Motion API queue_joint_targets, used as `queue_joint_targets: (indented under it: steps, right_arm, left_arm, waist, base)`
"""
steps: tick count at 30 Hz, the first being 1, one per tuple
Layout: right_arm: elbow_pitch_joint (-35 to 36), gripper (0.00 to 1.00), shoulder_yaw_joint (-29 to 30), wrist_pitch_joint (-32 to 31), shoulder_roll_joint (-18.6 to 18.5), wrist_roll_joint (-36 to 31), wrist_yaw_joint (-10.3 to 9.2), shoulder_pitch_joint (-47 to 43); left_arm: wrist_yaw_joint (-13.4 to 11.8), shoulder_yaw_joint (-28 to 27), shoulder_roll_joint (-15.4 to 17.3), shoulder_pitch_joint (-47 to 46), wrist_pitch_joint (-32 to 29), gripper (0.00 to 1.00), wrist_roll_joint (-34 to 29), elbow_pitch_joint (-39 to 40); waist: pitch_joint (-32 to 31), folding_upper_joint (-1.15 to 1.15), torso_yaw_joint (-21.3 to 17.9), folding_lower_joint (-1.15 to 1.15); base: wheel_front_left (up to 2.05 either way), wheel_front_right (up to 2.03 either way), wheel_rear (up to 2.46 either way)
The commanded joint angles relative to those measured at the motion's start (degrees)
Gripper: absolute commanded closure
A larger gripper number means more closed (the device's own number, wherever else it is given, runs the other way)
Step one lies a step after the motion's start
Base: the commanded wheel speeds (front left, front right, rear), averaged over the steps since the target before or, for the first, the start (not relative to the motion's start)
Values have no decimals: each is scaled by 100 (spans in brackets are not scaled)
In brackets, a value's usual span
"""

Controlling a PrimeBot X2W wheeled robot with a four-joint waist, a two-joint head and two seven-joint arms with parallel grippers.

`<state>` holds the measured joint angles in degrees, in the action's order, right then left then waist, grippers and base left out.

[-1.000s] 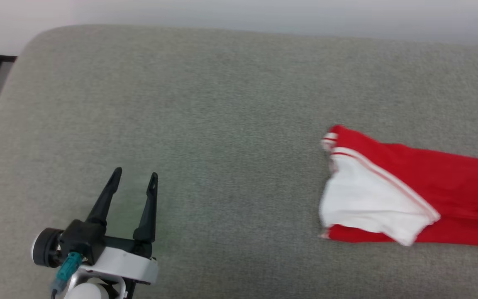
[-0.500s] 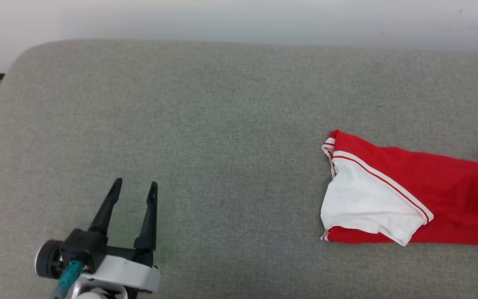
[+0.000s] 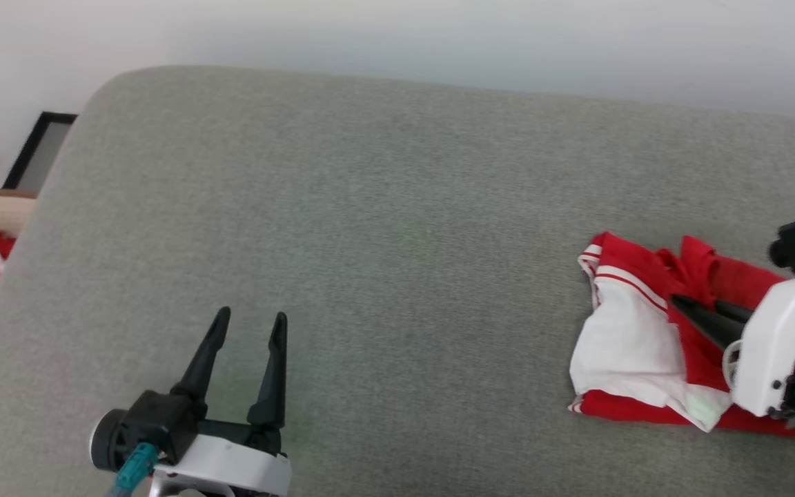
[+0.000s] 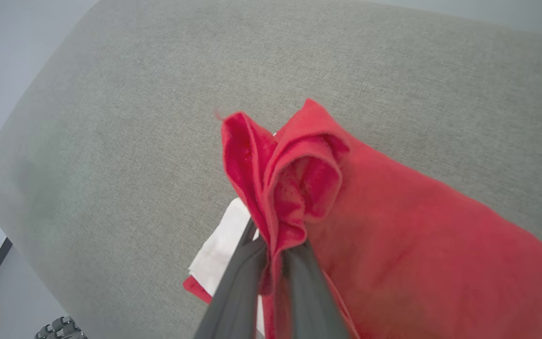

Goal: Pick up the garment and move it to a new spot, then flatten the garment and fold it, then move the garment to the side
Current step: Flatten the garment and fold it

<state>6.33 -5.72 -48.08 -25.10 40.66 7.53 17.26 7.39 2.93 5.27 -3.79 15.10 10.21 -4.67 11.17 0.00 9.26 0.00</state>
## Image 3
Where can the black rectangular frame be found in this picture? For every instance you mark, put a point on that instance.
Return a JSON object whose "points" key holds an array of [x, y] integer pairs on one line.
{"points": [[28, 148]]}

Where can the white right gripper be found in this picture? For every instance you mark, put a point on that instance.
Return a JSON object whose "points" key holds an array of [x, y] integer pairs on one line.
{"points": [[770, 345]]}

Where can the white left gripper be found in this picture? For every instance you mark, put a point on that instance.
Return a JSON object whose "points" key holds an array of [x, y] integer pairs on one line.
{"points": [[232, 469]]}

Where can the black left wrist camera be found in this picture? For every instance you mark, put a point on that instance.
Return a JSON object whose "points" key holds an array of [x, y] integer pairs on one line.
{"points": [[149, 424]]}

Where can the grey fabric sofa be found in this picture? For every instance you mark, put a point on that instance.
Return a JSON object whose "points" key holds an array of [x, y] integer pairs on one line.
{"points": [[397, 241]]}

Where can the red white Bulls jersey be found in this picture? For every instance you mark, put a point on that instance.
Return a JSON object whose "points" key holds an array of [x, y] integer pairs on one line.
{"points": [[632, 345]]}

